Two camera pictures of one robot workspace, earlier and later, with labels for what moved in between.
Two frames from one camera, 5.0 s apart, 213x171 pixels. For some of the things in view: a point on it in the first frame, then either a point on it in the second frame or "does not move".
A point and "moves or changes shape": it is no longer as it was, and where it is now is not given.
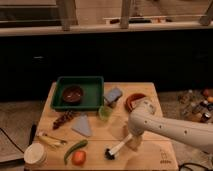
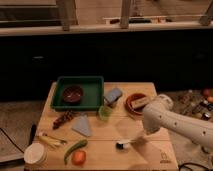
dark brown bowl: (73, 94) does not move
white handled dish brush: (110, 154) moves or changes shape
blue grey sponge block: (112, 95) does not move
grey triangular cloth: (82, 125) does not move
